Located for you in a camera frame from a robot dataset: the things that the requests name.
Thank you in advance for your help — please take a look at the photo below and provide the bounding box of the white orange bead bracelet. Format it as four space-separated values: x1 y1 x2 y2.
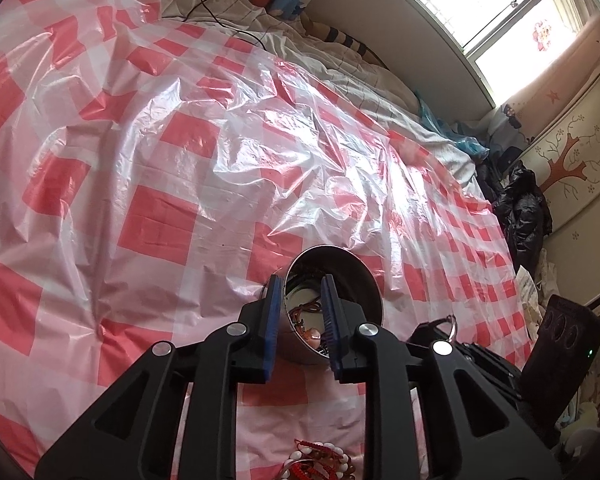
279 439 358 480

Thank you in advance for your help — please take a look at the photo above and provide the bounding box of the round metal tin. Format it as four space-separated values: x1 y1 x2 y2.
277 245 384 365

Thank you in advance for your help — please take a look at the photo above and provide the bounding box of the black jacket pile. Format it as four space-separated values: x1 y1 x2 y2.
477 160 553 275

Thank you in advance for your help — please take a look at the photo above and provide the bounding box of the tree pattern wardrobe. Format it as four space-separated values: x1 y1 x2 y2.
521 74 600 314

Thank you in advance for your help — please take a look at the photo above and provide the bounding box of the red white checkered plastic sheet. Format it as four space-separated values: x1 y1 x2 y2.
0 0 531 471

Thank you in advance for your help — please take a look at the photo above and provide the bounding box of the window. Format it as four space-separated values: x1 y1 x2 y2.
417 0 588 104

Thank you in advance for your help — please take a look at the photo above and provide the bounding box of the striped cloth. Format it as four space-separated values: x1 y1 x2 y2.
300 12 387 68

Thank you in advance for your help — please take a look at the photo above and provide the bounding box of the red cord bracelet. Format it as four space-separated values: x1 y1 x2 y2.
289 299 326 334

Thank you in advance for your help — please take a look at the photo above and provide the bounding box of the black charging cable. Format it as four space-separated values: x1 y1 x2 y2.
162 0 272 51

